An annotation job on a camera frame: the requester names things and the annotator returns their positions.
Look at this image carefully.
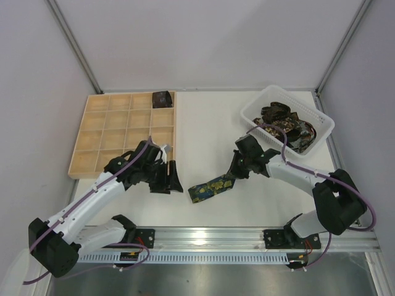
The blue yellow floral tie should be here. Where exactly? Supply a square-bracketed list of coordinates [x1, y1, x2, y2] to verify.
[188, 175, 236, 204]

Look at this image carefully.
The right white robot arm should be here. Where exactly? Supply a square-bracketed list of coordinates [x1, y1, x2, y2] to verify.
[227, 134, 368, 239]

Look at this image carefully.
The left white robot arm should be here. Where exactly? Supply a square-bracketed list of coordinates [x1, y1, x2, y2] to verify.
[28, 138, 183, 278]

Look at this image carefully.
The brown patterned tie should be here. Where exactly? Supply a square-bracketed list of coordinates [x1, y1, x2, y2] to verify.
[253, 102, 299, 133]

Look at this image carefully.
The wooden compartment tray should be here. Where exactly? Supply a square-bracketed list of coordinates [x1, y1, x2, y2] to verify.
[68, 91, 177, 179]

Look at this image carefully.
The dark striped tie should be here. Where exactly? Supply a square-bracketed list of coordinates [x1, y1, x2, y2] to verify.
[286, 120, 317, 154]

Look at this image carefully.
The rolled dark tie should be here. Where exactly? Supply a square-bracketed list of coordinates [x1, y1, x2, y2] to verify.
[152, 91, 173, 109]

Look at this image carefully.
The white plastic basket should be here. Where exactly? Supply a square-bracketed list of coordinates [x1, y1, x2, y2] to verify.
[240, 85, 335, 159]

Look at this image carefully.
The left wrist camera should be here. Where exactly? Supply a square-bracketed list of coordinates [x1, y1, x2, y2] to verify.
[160, 144, 172, 163]

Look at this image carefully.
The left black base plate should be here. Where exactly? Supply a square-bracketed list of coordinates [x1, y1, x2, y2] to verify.
[121, 228, 156, 249]

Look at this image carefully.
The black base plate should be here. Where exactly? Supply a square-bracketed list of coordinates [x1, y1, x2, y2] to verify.
[121, 228, 156, 249]
[263, 228, 322, 250]

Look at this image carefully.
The aluminium mounting rail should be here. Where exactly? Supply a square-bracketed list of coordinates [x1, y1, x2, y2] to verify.
[73, 226, 382, 252]

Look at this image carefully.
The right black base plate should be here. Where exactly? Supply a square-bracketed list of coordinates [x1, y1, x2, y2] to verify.
[263, 228, 322, 250]

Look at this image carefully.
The white slotted cable duct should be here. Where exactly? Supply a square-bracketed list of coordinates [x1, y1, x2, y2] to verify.
[78, 251, 289, 265]

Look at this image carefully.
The left aluminium frame post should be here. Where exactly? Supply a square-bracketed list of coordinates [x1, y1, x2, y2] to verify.
[44, 0, 104, 94]

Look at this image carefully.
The aluminium frame post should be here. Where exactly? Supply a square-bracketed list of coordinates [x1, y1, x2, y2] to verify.
[315, 0, 375, 96]
[44, 0, 104, 94]

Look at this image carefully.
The right aluminium frame post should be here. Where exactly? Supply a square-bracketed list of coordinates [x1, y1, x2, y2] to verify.
[315, 0, 375, 96]

